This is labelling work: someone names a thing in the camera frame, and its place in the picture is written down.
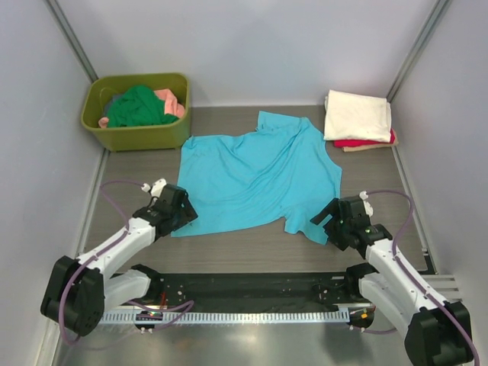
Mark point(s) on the green t shirt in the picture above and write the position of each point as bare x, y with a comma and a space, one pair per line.
137, 110

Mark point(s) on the light blue t shirt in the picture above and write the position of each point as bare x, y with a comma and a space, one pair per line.
280, 170

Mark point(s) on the right aluminium frame post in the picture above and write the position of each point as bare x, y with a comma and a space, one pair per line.
426, 32

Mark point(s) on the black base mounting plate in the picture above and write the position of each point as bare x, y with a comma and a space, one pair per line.
254, 292

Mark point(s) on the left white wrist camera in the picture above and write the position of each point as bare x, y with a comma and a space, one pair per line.
156, 188

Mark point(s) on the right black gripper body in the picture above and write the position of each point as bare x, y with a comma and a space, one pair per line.
336, 231

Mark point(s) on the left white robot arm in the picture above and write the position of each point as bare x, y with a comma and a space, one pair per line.
81, 289

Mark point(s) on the folded red t shirt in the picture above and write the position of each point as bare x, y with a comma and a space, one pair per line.
362, 143

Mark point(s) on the left aluminium frame post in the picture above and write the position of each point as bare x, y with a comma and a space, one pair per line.
71, 38

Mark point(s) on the white slotted cable duct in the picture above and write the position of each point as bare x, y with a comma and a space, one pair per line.
142, 317

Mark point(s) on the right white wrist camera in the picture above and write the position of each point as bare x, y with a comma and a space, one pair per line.
369, 210

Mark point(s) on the folded tan t shirt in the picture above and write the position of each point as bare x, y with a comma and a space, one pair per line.
366, 148

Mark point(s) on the aluminium frame post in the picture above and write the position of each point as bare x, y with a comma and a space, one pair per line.
71, 38
426, 32

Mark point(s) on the salmon pink t shirt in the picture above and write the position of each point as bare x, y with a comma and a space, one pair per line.
171, 103

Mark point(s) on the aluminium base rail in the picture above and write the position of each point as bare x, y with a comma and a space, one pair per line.
442, 283

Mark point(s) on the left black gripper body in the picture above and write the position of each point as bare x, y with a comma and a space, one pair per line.
173, 216

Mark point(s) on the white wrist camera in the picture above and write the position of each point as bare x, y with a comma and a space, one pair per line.
156, 188
369, 210

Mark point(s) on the olive green plastic bin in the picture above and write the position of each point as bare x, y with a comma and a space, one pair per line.
168, 136

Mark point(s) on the folded cream t shirt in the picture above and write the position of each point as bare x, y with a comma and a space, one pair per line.
356, 117

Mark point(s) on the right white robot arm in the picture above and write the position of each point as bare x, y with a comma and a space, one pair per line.
435, 330

